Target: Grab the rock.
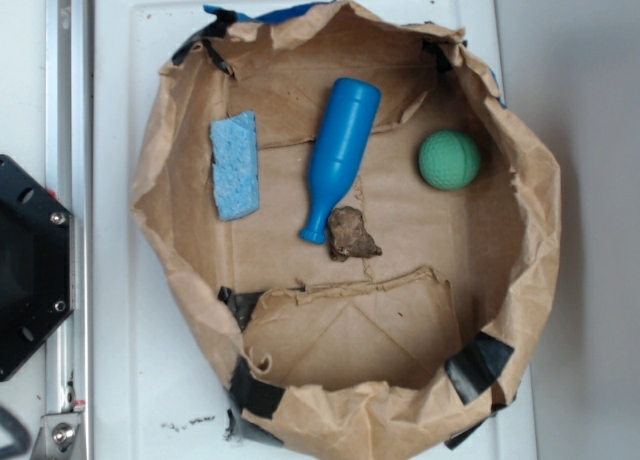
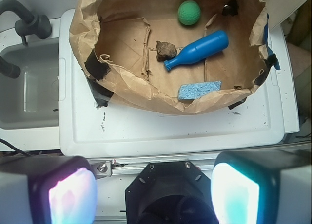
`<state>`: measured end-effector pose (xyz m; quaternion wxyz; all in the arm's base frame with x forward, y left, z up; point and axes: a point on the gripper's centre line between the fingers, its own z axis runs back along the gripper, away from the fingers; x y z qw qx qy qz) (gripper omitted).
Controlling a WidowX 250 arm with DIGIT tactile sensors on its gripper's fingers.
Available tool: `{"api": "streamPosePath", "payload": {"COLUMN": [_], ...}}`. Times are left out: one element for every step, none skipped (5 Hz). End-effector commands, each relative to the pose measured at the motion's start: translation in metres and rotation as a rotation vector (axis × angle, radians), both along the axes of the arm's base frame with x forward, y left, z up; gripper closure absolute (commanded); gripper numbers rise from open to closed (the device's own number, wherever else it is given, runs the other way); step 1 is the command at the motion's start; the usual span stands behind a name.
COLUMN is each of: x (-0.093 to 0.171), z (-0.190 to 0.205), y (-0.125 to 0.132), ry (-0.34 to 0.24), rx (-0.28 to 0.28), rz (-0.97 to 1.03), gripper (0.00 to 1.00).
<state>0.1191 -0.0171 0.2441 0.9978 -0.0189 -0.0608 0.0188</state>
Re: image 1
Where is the brown rock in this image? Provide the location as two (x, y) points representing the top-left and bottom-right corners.
(328, 206), (382, 262)

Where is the brown paper bag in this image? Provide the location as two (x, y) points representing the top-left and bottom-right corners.
(132, 1), (561, 459)

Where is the blue plastic bottle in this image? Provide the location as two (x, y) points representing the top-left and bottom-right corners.
(300, 78), (381, 244)

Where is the blue sponge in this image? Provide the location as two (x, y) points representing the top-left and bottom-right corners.
(210, 110), (260, 221)

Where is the green foam ball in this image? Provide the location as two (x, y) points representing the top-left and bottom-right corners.
(418, 130), (481, 191)

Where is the white plastic tray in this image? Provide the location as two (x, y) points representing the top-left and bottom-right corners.
(90, 0), (540, 460)

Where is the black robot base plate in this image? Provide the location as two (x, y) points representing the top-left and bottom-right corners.
(1, 154), (73, 382)

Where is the aluminium extrusion rail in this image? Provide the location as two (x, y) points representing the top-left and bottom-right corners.
(45, 0), (95, 459)

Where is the metal corner bracket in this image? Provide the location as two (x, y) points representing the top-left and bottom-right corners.
(30, 412), (86, 460)

